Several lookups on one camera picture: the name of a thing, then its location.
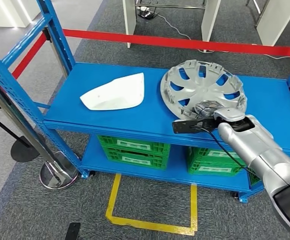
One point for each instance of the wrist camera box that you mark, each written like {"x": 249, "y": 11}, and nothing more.
{"x": 189, "y": 126}
{"x": 72, "y": 232}

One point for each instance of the long red barrier belt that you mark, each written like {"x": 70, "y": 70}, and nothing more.
{"x": 160, "y": 41}

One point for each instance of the black stanchion post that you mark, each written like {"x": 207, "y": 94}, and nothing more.
{"x": 25, "y": 149}

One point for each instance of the white display plinth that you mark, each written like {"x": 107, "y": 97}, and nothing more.
{"x": 5, "y": 11}

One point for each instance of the black power strip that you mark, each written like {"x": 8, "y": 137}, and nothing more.
{"x": 146, "y": 13}

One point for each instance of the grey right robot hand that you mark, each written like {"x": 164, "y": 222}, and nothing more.
{"x": 207, "y": 109}

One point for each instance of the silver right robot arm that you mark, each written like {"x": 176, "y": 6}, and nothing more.
{"x": 254, "y": 149}

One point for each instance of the grey wheel hubcap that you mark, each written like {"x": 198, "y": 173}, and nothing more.
{"x": 200, "y": 84}

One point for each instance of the white plastic car part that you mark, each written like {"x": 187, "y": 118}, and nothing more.
{"x": 115, "y": 92}

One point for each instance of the blue metal shelf rack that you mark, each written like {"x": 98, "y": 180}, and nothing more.
{"x": 134, "y": 119}

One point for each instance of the chrome stanchion post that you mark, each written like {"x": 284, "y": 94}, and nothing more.
{"x": 57, "y": 54}
{"x": 22, "y": 127}

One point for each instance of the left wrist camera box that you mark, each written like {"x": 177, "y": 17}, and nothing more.
{"x": 72, "y": 232}

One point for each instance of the short red barrier belt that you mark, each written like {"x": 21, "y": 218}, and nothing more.
{"x": 27, "y": 58}

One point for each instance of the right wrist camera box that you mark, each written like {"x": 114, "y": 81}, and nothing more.
{"x": 189, "y": 126}

